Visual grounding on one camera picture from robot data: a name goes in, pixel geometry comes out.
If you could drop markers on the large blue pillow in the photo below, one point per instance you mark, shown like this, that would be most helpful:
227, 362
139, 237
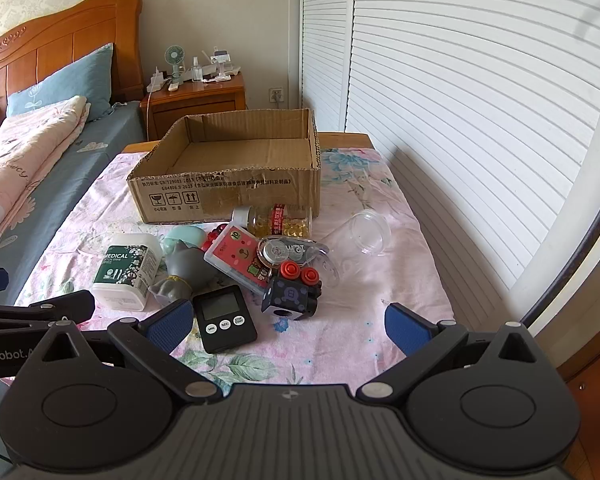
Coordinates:
70, 85

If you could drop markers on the amber capsule bottle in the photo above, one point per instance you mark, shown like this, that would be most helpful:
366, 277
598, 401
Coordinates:
280, 222

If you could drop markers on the pink flat plastic case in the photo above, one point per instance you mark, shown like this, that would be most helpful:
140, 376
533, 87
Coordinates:
235, 257

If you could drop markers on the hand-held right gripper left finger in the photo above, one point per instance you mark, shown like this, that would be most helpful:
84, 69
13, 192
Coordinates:
170, 325

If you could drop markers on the clear spray bottle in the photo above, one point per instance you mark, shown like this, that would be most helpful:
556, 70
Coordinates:
196, 71

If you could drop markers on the clear plastic jar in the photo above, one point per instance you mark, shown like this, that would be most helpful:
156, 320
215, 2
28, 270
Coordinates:
370, 232

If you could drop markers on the pink floral tablecloth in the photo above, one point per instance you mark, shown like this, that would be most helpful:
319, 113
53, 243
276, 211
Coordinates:
340, 320

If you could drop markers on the pink floral quilt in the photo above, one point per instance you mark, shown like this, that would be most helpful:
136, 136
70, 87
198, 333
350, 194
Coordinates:
20, 160

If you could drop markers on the mint green egg-shaped toy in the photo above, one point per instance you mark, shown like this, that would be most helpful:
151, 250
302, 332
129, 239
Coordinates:
185, 235

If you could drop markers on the wooden bed headboard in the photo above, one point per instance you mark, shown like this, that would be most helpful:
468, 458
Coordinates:
55, 35

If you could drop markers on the white power strip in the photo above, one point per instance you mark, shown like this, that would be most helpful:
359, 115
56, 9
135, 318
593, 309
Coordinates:
157, 82

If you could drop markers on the narrow white louvred door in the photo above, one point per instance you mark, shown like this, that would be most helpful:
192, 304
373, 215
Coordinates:
325, 45

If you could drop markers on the low wall outlet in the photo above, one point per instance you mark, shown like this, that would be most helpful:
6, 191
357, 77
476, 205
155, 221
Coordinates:
276, 94

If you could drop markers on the clear correction tape dispenser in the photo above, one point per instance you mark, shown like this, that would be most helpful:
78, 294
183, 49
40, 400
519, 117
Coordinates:
285, 249

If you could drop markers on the grey elephant toy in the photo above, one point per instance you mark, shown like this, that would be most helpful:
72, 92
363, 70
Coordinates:
185, 267

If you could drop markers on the wooden nightstand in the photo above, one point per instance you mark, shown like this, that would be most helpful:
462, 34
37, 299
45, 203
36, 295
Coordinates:
195, 105

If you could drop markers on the black cube with red buttons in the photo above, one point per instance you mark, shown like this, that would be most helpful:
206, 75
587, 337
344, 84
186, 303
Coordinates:
290, 295

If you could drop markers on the cardboard box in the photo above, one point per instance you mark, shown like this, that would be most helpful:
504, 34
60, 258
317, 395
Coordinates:
230, 190

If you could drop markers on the wide white louvred door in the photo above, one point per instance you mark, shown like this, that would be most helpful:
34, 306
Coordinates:
480, 85

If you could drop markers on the black digital timer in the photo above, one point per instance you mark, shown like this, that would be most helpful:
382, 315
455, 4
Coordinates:
225, 312

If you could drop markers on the white green-label swab container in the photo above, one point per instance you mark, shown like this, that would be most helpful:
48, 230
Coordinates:
122, 270

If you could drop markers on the white phone stand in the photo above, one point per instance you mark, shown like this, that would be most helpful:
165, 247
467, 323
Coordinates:
219, 62

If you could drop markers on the small red toy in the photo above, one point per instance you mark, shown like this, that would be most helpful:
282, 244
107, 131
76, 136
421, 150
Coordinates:
214, 237

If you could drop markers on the small green desk fan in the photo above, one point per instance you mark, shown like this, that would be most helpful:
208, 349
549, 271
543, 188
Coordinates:
174, 56

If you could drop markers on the blue bed sheet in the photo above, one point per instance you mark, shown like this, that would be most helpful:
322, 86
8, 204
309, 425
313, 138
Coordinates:
105, 130

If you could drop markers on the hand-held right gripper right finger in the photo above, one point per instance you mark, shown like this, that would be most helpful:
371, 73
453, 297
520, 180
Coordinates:
407, 330

